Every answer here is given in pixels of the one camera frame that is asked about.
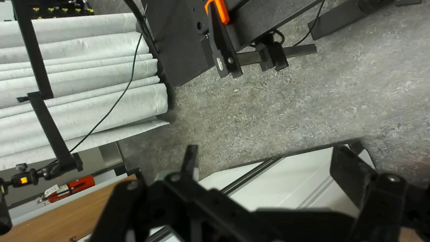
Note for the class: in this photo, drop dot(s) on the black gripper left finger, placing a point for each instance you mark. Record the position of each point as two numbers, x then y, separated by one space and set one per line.
148 210

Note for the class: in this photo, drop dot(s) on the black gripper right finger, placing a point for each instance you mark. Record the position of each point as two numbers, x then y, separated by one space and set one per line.
380 202

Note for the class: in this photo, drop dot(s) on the red labelled object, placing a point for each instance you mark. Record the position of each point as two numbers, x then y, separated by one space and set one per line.
75 184

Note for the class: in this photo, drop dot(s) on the grey white curtain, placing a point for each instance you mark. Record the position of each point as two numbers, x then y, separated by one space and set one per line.
88 68

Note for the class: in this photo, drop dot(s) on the black bar clamp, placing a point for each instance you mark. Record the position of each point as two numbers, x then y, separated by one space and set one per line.
269 54

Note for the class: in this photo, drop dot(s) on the black stand pole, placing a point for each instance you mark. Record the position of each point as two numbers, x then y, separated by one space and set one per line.
33 54

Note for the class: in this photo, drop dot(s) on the black camera with orange light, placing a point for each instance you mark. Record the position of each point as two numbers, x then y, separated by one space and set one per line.
21 181

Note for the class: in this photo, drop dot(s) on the black metal base plate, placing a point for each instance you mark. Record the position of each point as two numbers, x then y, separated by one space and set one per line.
179 41

